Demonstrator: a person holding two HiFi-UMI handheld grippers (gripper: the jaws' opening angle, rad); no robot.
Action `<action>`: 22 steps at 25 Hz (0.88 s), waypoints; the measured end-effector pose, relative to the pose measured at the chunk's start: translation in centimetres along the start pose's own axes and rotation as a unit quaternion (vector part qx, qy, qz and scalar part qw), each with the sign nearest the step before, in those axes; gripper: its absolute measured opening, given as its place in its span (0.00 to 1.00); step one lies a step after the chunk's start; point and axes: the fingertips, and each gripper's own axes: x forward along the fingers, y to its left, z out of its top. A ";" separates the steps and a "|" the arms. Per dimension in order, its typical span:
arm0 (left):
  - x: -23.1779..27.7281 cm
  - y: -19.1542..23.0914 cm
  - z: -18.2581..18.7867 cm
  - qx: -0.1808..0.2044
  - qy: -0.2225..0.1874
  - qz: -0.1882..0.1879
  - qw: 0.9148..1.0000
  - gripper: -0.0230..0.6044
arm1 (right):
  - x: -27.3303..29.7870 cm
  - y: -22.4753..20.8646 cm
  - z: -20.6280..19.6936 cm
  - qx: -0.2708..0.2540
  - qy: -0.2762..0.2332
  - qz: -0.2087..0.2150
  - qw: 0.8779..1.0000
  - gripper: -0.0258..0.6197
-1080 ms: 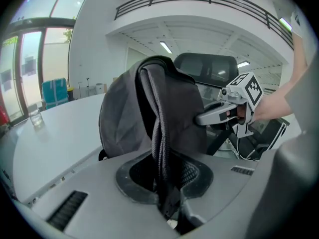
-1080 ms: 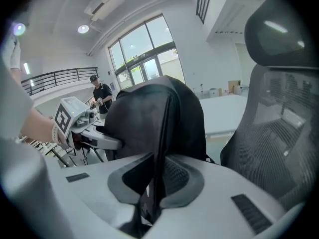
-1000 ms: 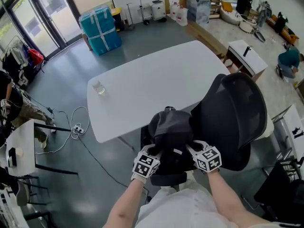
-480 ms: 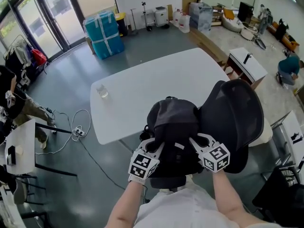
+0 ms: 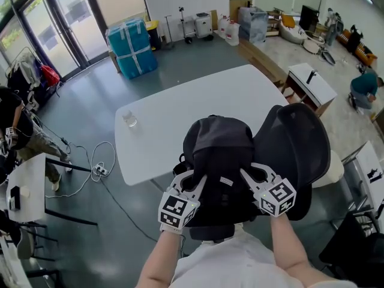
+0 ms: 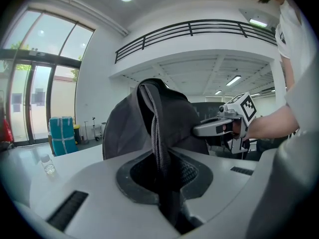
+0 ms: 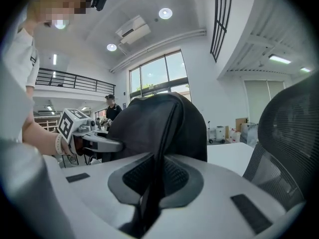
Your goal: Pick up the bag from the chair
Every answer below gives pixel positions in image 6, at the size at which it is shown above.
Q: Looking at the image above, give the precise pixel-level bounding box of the white wheeled cart with pole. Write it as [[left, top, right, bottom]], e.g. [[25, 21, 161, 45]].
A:
[[91, 117, 103, 142]]

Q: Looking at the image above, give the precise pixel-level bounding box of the black bin yellow lid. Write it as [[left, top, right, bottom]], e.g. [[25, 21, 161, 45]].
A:
[[73, 123, 82, 144]]

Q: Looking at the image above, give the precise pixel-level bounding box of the long ceiling light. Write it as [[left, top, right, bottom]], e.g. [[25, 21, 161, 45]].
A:
[[249, 18, 269, 27], [225, 74, 242, 87]]

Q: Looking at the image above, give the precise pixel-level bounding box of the black framed glass door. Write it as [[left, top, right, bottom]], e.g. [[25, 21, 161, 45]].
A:
[[0, 5, 97, 147]]

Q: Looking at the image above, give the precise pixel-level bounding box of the person's right forearm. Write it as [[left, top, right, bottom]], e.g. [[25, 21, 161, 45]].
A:
[[245, 103, 300, 142]]

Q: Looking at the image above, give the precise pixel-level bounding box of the white oval table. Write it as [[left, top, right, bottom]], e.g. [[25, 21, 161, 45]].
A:
[[0, 143, 111, 210]]

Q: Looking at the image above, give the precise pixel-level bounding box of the thin metal stand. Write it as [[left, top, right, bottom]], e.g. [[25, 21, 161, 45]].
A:
[[83, 120, 91, 143]]

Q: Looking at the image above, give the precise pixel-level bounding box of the red bag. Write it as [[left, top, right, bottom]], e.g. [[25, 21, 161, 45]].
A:
[[1, 118, 13, 144]]

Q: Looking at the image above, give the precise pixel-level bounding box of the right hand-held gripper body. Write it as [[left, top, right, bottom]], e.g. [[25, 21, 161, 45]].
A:
[[216, 91, 258, 154]]

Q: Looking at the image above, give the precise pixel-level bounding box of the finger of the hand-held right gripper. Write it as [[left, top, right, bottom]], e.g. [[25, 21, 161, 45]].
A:
[[192, 118, 235, 137]]

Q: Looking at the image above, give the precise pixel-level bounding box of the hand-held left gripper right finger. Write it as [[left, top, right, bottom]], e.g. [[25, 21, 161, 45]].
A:
[[169, 130, 319, 239]]

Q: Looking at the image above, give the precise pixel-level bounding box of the person's right hand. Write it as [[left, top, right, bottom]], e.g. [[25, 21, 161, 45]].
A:
[[224, 120, 245, 137]]

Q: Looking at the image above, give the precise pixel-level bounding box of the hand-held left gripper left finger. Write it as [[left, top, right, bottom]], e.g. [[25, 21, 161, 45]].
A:
[[17, 155, 180, 239]]

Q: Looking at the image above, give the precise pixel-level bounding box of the black mesh office chair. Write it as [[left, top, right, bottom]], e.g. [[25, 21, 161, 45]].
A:
[[190, 101, 263, 162]]

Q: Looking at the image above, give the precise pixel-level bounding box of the person's white shirt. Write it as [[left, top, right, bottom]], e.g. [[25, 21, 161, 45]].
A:
[[274, 0, 319, 145]]

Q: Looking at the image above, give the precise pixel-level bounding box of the black backpack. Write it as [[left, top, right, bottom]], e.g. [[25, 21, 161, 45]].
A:
[[102, 78, 210, 225]]

